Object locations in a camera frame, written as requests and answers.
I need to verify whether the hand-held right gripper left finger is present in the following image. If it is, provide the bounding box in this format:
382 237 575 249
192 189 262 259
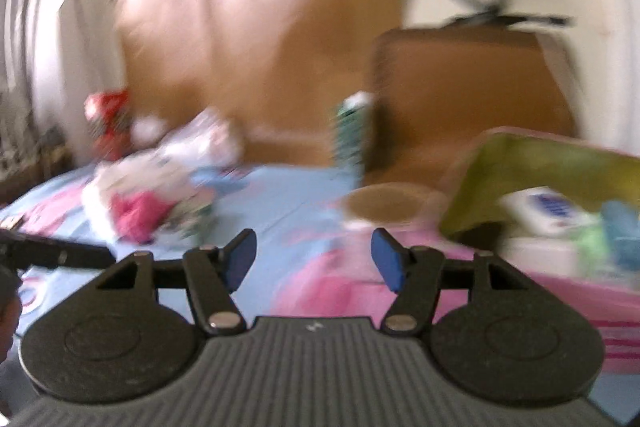
97 228 257 335

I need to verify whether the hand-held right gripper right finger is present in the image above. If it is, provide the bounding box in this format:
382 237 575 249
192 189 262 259
371 228 531 335

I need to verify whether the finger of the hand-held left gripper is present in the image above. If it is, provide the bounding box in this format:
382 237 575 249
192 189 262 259
0 229 117 270

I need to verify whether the green storage bin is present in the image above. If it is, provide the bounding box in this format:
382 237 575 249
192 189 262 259
440 127 640 288

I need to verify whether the white blue-label tissue packet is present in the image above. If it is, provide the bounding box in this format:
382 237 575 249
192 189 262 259
500 187 596 235

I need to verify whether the printed cartoon blanket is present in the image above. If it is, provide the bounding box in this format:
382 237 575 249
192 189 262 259
0 164 640 423

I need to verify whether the pink cloth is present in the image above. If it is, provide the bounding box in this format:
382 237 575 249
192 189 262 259
110 189 176 243

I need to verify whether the white plastic bag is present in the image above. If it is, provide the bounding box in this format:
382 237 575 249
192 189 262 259
80 154 211 243

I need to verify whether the clear plastic bag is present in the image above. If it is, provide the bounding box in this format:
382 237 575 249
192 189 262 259
160 107 246 170

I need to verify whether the green drink carton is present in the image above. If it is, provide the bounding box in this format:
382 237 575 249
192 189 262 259
331 91 376 180

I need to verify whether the red snack canister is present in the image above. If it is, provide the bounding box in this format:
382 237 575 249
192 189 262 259
84 89 133 162

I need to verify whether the white folded cloth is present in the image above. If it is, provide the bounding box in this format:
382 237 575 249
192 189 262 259
502 234 586 278

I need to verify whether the white crumpled tissue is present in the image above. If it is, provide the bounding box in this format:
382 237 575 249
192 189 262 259
132 114 168 145

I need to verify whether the brown cardboard box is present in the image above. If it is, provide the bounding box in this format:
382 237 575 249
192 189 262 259
370 27 581 188

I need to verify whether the light green cloth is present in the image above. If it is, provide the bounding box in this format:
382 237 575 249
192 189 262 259
575 222 616 260

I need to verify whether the large brown cardboard sheet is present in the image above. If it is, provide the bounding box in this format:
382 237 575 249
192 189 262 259
112 0 406 168

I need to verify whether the blue cloth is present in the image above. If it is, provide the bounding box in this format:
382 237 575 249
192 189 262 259
600 201 640 273

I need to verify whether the white curtain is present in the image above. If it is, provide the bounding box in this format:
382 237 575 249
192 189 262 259
0 0 71 108

